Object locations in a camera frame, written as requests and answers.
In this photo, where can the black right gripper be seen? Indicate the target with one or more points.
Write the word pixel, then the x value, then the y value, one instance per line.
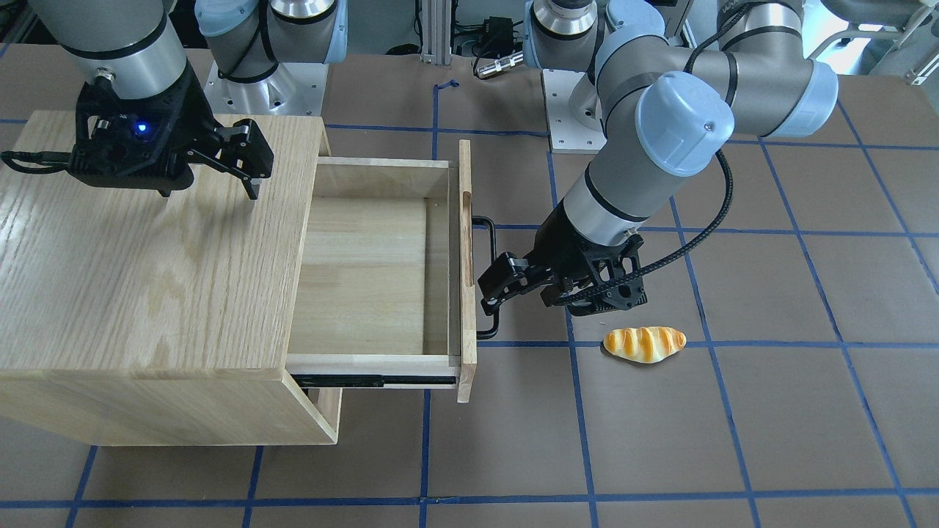
pixel 192 117

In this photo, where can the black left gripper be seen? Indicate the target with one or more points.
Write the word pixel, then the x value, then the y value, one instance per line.
pixel 559 246

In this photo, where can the black metal drawer handle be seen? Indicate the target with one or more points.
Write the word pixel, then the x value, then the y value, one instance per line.
pixel 489 226

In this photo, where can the wooden drawer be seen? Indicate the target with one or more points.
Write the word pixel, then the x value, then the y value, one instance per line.
pixel 327 401
pixel 386 296

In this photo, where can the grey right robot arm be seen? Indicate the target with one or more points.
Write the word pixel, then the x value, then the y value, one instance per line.
pixel 134 44

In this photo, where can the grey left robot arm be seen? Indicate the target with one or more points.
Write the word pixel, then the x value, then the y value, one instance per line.
pixel 666 112

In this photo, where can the light wooden drawer cabinet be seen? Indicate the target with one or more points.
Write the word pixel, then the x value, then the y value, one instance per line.
pixel 133 320

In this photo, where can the toy bread roll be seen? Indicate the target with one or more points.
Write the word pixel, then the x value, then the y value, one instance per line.
pixel 644 345

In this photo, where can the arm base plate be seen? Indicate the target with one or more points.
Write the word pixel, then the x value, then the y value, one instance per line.
pixel 573 112
pixel 295 89

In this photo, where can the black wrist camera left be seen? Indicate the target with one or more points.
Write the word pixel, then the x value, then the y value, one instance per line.
pixel 606 267

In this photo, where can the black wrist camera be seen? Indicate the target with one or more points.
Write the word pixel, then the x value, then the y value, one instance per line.
pixel 128 151
pixel 606 267

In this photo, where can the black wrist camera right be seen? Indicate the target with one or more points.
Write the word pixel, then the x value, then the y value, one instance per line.
pixel 128 151

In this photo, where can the aluminium frame post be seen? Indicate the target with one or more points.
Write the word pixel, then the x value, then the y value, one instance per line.
pixel 436 32

